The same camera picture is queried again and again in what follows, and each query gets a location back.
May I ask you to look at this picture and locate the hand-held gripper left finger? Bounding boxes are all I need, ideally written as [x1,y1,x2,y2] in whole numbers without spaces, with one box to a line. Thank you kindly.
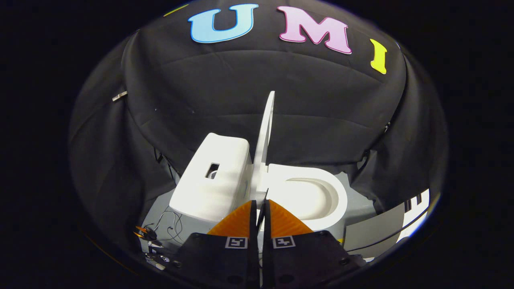
[173,200,260,289]

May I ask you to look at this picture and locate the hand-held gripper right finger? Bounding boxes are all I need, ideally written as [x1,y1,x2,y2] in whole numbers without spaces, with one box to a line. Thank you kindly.
[263,199,366,289]

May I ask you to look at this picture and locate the white toilet lid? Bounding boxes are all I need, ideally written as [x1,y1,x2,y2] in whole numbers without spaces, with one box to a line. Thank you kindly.
[251,91,276,201]

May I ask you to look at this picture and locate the white ceramic toilet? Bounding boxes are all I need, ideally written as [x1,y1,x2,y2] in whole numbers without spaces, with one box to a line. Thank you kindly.
[169,132,349,242]

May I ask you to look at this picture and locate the white toilet seat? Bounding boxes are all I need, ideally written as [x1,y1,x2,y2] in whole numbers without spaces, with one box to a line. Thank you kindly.
[266,164,349,232]

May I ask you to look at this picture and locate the grey board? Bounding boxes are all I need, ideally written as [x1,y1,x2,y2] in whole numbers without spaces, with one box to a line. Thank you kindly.
[345,203,406,260]

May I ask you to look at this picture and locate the orange clamp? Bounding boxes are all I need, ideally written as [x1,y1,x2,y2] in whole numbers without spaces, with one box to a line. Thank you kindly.
[134,226,158,242]

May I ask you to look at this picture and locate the black backdrop cloth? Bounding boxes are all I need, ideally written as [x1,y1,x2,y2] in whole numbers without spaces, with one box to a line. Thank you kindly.
[68,0,448,249]

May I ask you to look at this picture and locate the white striped board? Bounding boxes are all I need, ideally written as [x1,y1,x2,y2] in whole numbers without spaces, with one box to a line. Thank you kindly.
[401,189,430,242]

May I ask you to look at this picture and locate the thin tangled cables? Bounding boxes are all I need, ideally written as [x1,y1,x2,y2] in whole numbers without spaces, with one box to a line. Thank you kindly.
[152,209,186,243]

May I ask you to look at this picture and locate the long black cable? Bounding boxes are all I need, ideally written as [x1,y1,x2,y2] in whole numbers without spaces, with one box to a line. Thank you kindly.
[347,208,428,253]

